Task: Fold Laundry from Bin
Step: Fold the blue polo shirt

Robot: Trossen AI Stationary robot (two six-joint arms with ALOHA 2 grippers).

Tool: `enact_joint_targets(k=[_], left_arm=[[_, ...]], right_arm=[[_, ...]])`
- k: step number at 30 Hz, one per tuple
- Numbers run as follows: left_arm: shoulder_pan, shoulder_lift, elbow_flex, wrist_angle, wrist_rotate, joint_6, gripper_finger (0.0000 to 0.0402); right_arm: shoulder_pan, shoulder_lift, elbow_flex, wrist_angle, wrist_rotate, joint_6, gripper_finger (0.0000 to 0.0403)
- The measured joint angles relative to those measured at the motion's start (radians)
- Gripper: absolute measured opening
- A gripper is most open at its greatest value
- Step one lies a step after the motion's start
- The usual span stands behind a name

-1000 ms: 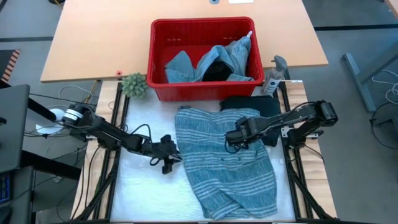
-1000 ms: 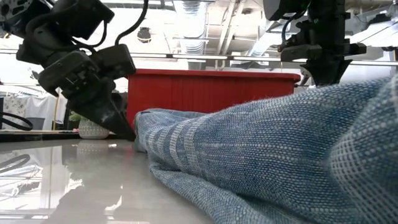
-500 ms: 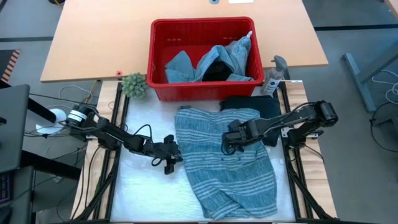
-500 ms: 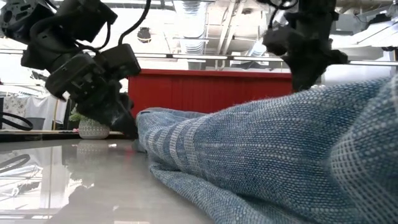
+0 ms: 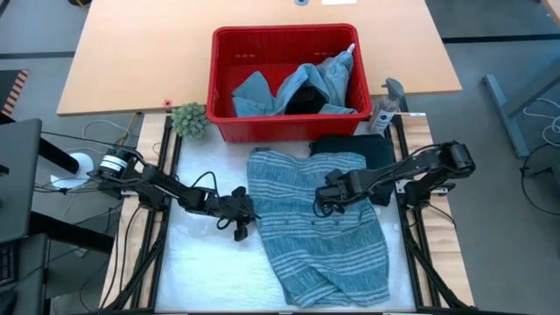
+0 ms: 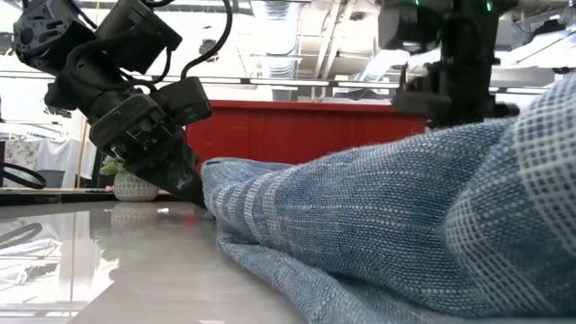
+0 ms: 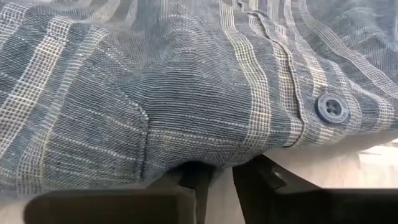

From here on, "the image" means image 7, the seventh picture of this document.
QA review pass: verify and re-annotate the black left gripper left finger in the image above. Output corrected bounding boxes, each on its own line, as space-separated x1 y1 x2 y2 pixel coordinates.
23 161 216 224

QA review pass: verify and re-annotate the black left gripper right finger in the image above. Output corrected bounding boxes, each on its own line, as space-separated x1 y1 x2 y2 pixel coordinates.
232 154 398 224

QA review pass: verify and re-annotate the blue white striped shirt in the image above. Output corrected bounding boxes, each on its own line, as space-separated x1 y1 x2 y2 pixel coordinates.
0 0 398 202

